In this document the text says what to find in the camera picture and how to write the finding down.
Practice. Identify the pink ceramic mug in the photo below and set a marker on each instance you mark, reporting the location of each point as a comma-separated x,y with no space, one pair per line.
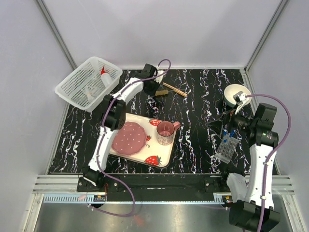
165,132

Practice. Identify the white strawberry tray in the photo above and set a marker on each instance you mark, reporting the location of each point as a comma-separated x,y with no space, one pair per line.
153,153

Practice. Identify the wooden bristle brush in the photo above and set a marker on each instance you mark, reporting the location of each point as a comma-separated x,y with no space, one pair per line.
165,91

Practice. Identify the bundle of clear pipettes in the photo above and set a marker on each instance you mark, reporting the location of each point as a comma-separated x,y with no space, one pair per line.
100,89

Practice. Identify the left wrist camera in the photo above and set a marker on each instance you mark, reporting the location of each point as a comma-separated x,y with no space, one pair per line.
160,73

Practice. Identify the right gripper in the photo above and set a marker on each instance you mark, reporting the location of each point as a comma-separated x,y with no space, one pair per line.
228,117

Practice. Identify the pink polka dot plate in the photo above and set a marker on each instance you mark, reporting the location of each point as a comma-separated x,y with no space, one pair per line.
130,139

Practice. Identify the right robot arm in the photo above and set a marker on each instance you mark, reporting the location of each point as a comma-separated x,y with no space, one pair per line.
252,208

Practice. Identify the clear test tube rack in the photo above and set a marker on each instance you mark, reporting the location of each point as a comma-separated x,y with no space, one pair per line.
226,150

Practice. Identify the white bowl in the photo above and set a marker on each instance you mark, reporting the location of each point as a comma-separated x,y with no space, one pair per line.
232,90

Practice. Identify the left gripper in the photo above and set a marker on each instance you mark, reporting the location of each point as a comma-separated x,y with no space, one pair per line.
152,93

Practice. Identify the white squeeze bottle red cap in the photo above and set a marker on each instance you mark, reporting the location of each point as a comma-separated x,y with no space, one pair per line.
106,78

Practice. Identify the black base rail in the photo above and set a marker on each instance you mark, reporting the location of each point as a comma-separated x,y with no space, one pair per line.
158,187

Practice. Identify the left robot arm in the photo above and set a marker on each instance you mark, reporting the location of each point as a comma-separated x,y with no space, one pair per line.
114,115

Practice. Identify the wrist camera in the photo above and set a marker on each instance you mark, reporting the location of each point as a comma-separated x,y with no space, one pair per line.
160,73
241,100

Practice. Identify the clear plastic funnel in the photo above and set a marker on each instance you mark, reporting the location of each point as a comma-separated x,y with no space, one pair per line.
90,91

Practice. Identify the white perforated plastic basket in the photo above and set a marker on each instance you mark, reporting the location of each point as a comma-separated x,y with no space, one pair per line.
71,89

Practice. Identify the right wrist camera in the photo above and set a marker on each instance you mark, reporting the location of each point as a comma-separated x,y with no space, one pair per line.
241,100

